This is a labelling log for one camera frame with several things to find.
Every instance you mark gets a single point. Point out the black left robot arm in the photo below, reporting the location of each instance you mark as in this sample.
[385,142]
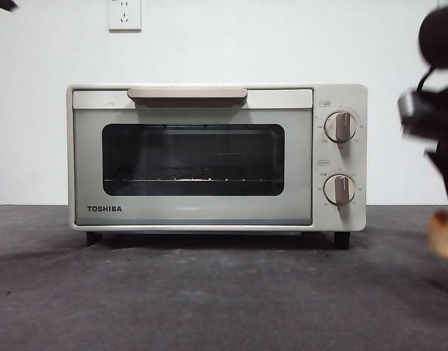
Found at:
[0,4]

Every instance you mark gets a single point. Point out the white wall socket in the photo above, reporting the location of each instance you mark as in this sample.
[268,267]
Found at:
[124,18]

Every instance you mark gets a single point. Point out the cream temperature knob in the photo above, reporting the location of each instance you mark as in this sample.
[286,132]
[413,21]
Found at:
[341,127]

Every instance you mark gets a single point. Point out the orange-brown bread roll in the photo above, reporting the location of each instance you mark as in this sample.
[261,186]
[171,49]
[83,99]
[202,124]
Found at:
[441,237]

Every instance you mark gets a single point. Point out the cream Toshiba toaster oven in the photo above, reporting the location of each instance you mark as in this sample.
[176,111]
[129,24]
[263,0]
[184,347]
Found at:
[341,95]

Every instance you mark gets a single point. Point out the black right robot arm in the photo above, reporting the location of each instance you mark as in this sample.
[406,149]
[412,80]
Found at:
[441,33]

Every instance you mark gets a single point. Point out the cream timer knob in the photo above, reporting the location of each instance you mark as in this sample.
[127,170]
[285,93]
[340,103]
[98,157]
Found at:
[339,189]

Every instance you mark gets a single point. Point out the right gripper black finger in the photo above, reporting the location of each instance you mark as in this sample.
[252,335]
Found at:
[447,183]

